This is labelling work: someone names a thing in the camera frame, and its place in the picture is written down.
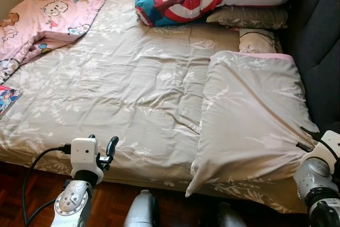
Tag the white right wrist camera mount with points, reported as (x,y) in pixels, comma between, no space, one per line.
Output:
(330,141)

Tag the grey robot leg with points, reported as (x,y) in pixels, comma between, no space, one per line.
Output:
(141,211)
(229,217)

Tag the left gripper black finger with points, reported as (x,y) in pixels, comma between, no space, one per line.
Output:
(92,137)
(112,146)

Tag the grey floral bedspread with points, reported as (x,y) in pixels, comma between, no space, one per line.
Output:
(133,89)

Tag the grey left robot leg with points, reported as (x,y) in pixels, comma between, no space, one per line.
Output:
(141,211)

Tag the grey right robot leg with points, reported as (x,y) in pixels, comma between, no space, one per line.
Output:
(229,217)

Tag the anime cover comic book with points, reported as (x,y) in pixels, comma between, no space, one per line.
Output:
(8,99)

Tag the small cream printed pillow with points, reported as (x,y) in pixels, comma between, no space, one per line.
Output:
(256,41)

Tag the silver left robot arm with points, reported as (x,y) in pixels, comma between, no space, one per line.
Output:
(71,203)

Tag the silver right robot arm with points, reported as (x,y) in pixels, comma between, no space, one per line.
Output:
(313,182)

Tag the large grey pillow pink trim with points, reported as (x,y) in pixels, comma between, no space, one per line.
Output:
(249,115)

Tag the pink cartoon print blanket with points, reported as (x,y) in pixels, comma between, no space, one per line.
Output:
(48,14)

